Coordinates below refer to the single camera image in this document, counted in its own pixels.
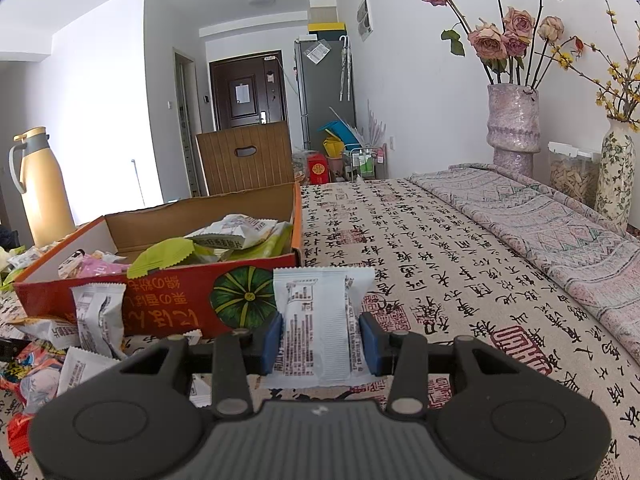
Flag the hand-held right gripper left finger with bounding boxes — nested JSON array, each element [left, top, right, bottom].
[[120, 314, 284, 420]]

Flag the blue plastic item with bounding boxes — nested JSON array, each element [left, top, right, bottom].
[[320, 120, 352, 142]]

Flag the dried pink rose bouquet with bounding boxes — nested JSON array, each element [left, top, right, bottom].
[[411, 0, 586, 86]]

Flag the grey refrigerator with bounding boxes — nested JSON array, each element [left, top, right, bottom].
[[294, 35, 357, 153]]

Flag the pink patterned cloth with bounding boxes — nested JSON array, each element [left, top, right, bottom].
[[405, 162, 640, 341]]

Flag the yellow black box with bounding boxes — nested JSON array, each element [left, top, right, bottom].
[[307, 21, 347, 41]]

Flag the brown wooden chair back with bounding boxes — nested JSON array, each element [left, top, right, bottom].
[[195, 121, 296, 197]]

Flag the metal cart with bottles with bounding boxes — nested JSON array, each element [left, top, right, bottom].
[[350, 145, 389, 181]]

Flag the pink textured vase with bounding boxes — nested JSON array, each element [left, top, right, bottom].
[[487, 83, 542, 178]]

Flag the yellow flower branches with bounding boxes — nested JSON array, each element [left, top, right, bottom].
[[565, 0, 640, 123]]

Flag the red gift box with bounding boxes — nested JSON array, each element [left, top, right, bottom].
[[306, 152, 331, 186]]

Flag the dark brown door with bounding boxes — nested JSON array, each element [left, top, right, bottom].
[[209, 51, 291, 133]]

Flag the pink snack packet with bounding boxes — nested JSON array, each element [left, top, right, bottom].
[[75, 254, 132, 278]]

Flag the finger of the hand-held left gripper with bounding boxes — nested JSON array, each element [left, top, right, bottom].
[[0, 338, 30, 361]]

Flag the clear jar with snacks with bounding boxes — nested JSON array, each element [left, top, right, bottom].
[[547, 141, 602, 206]]

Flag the red cardboard box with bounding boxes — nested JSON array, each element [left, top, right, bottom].
[[12, 182, 304, 341]]

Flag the red snack packet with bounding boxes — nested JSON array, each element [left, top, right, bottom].
[[6, 411, 37, 454]]

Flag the yellow thermos jug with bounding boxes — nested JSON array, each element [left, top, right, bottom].
[[7, 126, 77, 249]]

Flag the beige cardboard box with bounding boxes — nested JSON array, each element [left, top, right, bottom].
[[309, 0, 341, 23]]

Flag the white green snack packet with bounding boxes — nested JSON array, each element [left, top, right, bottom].
[[220, 222, 294, 261]]

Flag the red orange noodle packet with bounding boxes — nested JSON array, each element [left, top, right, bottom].
[[0, 340, 67, 411]]

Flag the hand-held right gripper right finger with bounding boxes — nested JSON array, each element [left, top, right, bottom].
[[360, 313, 526, 420]]

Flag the white paper sheet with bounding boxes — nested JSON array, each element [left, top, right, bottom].
[[306, 40, 331, 66]]

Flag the lime green snack packet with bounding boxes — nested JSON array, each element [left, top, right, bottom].
[[126, 239, 196, 280]]

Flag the floral print vase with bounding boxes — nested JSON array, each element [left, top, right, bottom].
[[595, 117, 637, 233]]

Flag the white umbrella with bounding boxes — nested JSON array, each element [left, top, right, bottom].
[[337, 35, 354, 103]]

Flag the white decorative stalks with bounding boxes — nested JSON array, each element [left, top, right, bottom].
[[357, 100, 389, 151]]

